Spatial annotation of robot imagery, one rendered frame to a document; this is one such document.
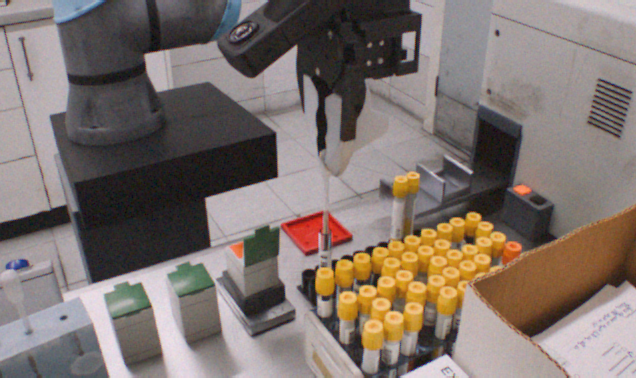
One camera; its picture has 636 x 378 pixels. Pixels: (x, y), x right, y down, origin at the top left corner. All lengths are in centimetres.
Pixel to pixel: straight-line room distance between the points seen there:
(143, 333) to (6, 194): 179
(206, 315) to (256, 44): 29
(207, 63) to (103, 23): 219
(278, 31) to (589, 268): 37
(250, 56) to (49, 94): 181
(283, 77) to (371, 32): 274
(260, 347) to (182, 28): 47
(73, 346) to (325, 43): 33
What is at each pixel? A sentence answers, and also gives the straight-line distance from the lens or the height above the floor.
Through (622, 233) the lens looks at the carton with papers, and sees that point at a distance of 63.
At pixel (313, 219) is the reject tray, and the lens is 78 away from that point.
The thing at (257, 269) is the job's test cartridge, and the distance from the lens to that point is 60.
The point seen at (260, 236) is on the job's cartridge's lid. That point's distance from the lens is 57.
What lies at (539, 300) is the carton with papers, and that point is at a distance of 57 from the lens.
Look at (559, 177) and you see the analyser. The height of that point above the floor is 96.
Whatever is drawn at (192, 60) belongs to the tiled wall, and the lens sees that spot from 298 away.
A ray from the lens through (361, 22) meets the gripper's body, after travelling 47.
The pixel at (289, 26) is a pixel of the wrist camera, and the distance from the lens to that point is 45.
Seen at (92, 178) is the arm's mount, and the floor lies 95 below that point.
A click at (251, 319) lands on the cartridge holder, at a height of 89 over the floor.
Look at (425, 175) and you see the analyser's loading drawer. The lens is 77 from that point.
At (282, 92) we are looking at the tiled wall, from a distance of 324.
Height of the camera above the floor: 132
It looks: 31 degrees down
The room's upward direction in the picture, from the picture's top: straight up
